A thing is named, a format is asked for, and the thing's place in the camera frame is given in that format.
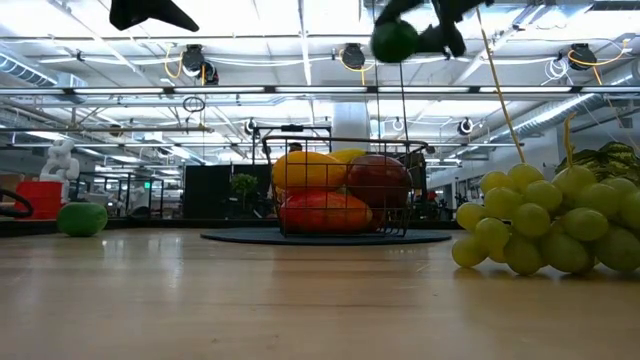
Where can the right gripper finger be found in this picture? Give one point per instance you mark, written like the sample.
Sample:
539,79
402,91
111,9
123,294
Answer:
400,9
447,30

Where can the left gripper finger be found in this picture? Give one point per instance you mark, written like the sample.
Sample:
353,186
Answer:
165,12
127,12

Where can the round green lime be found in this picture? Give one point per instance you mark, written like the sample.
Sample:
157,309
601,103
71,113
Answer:
395,42

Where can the dark red apple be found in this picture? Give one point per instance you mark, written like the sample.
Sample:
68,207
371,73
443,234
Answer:
380,180

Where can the yellow orange mango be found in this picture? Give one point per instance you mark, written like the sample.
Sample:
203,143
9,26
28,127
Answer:
307,170

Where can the green grape bunch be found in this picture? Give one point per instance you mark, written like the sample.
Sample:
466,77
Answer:
530,220

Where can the large green fruit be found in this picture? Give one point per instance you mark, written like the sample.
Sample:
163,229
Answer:
82,220

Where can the red orange mango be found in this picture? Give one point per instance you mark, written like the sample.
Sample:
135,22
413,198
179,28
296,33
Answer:
325,212

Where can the black gantry stand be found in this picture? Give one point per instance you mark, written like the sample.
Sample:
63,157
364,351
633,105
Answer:
292,128

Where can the person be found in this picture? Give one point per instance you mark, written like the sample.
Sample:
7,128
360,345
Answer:
295,147

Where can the black partition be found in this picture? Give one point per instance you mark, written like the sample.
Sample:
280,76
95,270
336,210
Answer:
207,190

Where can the small green potted plant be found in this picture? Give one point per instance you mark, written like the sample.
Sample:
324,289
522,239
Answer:
244,184

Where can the red box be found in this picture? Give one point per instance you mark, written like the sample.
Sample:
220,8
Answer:
42,200

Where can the round dark blue placemat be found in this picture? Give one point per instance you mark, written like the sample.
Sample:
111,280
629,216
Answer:
240,236

